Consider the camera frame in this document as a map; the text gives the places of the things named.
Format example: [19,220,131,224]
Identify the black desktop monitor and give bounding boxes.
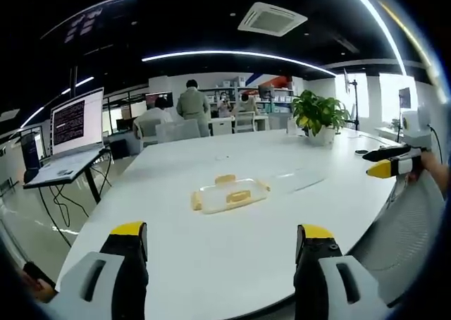
[257,84,276,101]
[144,91,175,110]

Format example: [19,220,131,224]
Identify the white office chair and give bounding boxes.
[132,118,163,149]
[233,111,257,134]
[154,118,202,145]

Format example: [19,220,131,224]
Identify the black-legged side table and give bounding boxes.
[23,147,113,205]

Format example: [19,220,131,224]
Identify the grey mesh office chair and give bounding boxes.
[345,173,447,298]

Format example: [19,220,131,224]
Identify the green potted plant white pot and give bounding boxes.
[290,89,352,147]

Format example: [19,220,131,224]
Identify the black computer tower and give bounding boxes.
[20,130,42,184]

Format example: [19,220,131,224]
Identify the person's right hand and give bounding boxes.
[404,151,451,199]

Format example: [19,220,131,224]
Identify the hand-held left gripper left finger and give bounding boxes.
[45,221,149,320]

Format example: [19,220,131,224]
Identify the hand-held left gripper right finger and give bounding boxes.
[293,223,396,320]

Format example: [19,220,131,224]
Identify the black floor cables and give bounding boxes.
[37,157,113,249]

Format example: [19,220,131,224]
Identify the open silver laptop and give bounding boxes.
[23,86,106,189]

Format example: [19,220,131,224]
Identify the ceiling air conditioner vent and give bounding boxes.
[237,1,309,37]

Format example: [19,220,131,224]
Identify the clear plastic box yellow buckles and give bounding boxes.
[190,173,271,215]

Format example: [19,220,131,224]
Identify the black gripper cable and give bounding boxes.
[427,123,444,163]

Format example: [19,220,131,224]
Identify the black tripod stand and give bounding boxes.
[342,67,361,131]

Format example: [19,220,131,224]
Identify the storage shelf with boxes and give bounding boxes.
[199,75,295,116]

